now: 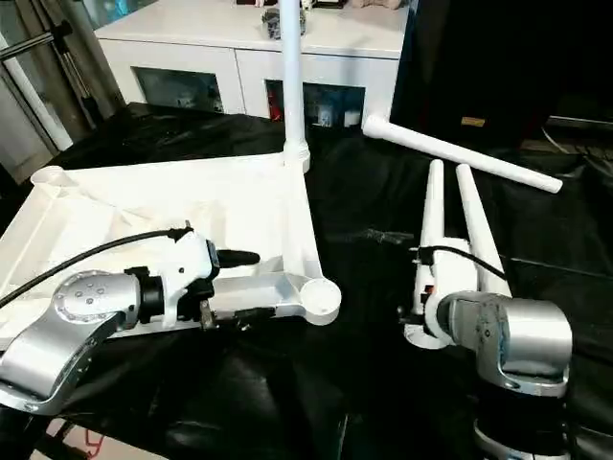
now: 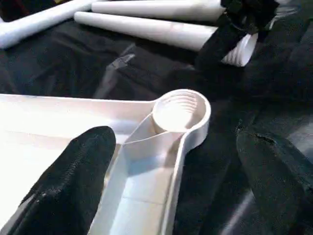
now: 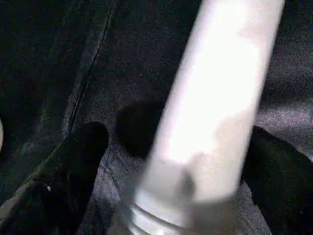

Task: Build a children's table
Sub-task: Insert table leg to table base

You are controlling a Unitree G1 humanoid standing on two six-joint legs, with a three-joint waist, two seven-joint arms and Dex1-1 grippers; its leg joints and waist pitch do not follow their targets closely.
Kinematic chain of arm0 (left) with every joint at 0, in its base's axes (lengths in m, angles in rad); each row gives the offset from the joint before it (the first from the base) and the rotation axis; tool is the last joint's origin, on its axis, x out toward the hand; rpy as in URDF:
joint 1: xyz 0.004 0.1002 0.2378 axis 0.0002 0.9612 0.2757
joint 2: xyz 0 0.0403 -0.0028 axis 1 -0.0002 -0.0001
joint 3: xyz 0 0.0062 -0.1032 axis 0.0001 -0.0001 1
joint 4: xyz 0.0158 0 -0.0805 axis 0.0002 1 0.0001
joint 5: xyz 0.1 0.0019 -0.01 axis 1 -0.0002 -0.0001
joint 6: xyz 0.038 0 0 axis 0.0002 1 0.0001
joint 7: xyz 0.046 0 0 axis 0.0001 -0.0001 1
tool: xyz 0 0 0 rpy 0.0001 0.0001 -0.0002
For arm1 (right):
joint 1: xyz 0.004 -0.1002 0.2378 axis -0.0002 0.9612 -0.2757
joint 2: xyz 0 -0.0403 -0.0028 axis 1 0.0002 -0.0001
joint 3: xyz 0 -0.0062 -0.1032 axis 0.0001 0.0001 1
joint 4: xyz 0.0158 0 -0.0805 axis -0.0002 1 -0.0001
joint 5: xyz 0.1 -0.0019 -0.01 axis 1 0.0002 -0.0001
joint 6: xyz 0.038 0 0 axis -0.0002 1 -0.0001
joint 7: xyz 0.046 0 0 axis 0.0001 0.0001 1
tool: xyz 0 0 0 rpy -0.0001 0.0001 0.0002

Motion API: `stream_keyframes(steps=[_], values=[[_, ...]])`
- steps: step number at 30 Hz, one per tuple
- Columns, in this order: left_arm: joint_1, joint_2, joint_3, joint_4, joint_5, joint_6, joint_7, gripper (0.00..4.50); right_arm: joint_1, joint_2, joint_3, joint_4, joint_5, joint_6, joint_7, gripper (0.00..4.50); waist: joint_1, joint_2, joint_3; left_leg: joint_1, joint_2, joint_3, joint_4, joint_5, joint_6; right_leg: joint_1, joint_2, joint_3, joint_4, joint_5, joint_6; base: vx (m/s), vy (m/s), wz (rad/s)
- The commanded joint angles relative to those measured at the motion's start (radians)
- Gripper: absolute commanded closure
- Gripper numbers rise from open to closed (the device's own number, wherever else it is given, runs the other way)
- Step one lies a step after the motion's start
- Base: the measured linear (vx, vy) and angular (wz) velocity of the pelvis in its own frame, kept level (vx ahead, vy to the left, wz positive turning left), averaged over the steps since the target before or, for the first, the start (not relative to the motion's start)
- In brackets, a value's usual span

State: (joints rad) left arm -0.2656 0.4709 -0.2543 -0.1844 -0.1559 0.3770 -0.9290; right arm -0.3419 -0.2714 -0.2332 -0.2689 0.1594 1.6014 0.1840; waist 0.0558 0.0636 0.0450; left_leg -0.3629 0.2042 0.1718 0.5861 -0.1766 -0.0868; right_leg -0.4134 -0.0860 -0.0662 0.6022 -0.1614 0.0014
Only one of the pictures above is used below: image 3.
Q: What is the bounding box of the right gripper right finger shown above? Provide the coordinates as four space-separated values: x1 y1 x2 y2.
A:
240 125 313 235

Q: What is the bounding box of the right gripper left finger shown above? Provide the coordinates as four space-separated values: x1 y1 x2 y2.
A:
0 121 111 235

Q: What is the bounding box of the white plastic table leg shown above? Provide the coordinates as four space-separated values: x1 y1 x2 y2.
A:
109 0 287 235

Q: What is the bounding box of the black plastic mat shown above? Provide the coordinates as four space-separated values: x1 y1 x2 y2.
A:
0 0 313 235

